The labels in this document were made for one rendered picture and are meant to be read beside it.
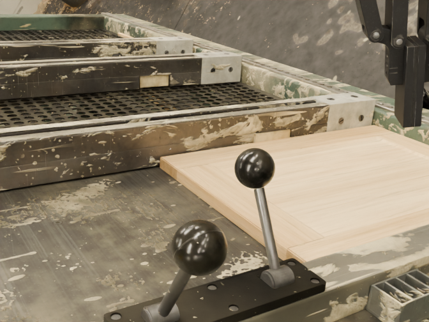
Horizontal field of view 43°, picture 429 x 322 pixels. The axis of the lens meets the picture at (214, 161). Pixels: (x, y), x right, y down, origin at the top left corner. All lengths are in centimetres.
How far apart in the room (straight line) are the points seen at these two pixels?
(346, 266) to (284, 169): 32
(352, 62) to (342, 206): 187
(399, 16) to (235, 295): 27
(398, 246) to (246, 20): 275
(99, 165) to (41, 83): 47
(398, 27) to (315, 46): 235
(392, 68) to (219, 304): 24
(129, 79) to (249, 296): 92
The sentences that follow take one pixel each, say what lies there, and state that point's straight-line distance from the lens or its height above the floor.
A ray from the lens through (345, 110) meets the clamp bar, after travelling 110.
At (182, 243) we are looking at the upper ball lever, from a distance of 36.
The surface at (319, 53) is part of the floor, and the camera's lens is 276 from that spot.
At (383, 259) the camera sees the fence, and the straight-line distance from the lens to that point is 61.
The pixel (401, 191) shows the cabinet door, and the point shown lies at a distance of 86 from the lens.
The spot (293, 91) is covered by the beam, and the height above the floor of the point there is 90.
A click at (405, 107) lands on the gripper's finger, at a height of 141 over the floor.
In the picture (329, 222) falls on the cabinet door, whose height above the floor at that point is 121.
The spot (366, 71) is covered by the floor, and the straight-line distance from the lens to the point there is 253.
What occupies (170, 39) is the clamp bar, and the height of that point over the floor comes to 99.
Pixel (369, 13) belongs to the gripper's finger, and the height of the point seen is 148.
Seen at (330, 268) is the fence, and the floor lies 131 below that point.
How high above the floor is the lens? 177
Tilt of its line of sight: 39 degrees down
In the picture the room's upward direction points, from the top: 56 degrees counter-clockwise
